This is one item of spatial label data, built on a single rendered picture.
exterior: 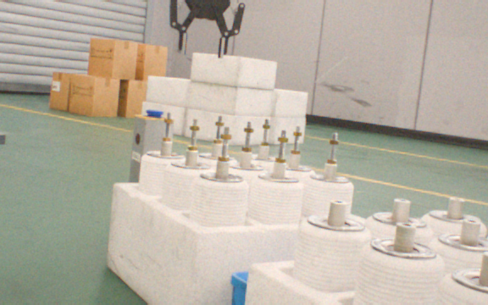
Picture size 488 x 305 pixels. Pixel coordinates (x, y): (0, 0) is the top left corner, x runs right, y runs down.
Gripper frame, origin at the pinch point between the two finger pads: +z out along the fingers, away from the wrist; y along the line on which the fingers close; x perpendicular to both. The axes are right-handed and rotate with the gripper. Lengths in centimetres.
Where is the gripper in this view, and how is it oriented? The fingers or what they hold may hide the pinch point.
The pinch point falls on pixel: (202, 49)
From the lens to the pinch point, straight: 118.4
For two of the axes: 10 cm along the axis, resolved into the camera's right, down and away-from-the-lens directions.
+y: 9.8, 0.9, 1.9
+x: -1.8, -1.3, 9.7
